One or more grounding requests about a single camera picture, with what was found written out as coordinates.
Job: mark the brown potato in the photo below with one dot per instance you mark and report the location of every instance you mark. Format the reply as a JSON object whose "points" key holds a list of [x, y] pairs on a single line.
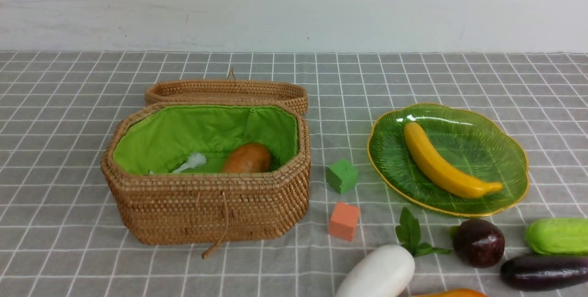
{"points": [[248, 158]]}

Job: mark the yellow banana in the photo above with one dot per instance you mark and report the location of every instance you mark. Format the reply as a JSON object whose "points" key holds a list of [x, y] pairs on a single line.
{"points": [[439, 171]]}

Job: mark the white radish with green leaves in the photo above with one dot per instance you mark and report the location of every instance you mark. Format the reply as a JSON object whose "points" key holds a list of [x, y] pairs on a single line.
{"points": [[388, 270]]}

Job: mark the dark purple eggplant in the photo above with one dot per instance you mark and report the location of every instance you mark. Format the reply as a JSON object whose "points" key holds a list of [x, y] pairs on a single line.
{"points": [[544, 272]]}

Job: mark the green foam cube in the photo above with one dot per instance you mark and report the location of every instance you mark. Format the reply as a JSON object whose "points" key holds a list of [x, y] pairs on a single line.
{"points": [[341, 176]]}

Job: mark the woven wicker basket lid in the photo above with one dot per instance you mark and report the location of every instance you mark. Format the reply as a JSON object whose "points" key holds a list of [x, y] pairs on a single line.
{"points": [[229, 89]]}

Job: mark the orange foam cube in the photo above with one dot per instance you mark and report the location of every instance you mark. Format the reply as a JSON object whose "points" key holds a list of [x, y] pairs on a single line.
{"points": [[343, 221]]}

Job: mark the woven wicker basket green lining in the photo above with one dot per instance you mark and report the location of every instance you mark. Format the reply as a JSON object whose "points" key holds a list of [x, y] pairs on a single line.
{"points": [[163, 167]]}

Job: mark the green glass leaf plate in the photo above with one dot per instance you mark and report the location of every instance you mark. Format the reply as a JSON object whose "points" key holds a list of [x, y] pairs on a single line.
{"points": [[467, 140]]}

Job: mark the dark purple round fruit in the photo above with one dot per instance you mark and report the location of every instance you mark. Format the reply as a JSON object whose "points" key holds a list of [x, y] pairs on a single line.
{"points": [[478, 243]]}

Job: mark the orange carrot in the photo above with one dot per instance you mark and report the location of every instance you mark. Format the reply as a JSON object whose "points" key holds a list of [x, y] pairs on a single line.
{"points": [[462, 292]]}

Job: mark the grey checked tablecloth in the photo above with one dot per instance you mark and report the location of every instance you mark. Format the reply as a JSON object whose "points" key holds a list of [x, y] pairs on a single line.
{"points": [[61, 234]]}

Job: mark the light green cucumber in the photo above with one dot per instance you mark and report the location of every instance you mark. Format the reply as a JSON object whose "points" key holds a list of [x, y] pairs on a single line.
{"points": [[558, 236]]}

